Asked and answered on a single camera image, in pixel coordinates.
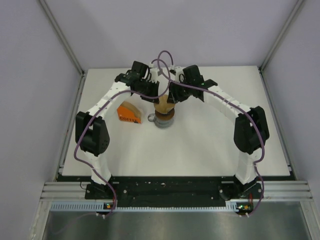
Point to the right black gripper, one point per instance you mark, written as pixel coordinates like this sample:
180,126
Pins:
173,95

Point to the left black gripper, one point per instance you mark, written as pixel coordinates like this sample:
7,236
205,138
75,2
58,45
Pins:
154,88

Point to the brown paper coffee filter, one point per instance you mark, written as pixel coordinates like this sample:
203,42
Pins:
163,106

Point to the grey glass coffee server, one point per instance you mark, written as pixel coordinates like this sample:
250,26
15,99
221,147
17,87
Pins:
161,121

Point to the orange coffee filter packet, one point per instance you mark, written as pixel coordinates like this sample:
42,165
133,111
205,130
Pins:
127,112

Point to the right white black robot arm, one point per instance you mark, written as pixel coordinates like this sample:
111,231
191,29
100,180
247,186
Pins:
250,124

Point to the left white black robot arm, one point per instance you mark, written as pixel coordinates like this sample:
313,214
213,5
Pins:
91,133

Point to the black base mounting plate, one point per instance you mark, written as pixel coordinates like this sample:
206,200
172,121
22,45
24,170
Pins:
145,188

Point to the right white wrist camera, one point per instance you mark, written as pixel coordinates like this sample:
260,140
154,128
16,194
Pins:
177,74

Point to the right aluminium corner post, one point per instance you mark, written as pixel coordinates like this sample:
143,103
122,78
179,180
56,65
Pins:
299,4

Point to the aluminium corner post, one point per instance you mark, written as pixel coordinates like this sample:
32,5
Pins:
60,35
299,4

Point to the left aluminium corner post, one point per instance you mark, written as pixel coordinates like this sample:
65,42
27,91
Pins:
60,35

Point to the grey slotted cable duct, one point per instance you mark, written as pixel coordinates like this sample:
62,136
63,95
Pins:
66,206

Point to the aluminium front frame rail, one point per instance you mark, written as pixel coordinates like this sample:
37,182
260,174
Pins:
274,191

